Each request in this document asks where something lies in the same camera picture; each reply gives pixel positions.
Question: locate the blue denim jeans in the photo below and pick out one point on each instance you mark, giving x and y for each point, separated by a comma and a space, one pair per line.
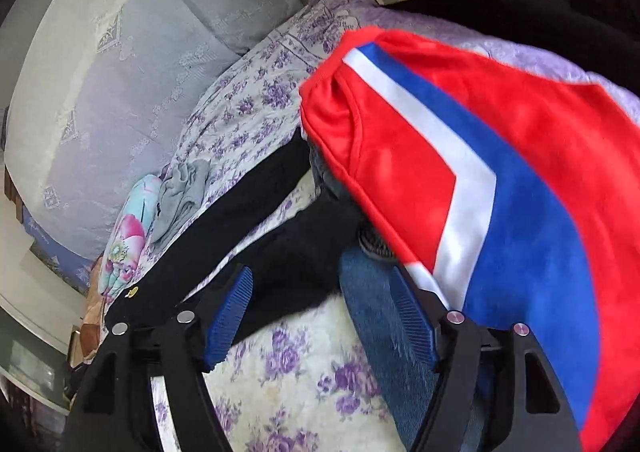
382, 374

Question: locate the blue patterned pillow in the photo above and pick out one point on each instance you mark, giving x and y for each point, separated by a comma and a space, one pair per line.
73, 269

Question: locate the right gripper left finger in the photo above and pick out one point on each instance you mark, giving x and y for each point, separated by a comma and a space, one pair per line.
114, 409

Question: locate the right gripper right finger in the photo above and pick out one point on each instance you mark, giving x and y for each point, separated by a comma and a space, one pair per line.
500, 379

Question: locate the folded teal pink floral blanket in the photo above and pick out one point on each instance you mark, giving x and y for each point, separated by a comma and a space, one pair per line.
127, 240

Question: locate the black pants with smiley patch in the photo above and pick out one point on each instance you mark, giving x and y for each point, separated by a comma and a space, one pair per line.
294, 263

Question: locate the lavender lace headboard cover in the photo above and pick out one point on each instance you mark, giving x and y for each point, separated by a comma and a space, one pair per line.
105, 89

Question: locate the brown gold pillow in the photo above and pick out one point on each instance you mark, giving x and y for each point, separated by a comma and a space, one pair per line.
86, 339

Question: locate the grey folded garment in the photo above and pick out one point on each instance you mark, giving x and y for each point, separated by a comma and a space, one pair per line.
181, 195

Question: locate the red blue white garment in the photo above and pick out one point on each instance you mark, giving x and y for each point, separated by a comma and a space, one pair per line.
513, 197

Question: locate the window with white frame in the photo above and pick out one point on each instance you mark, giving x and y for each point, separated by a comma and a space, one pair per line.
32, 364

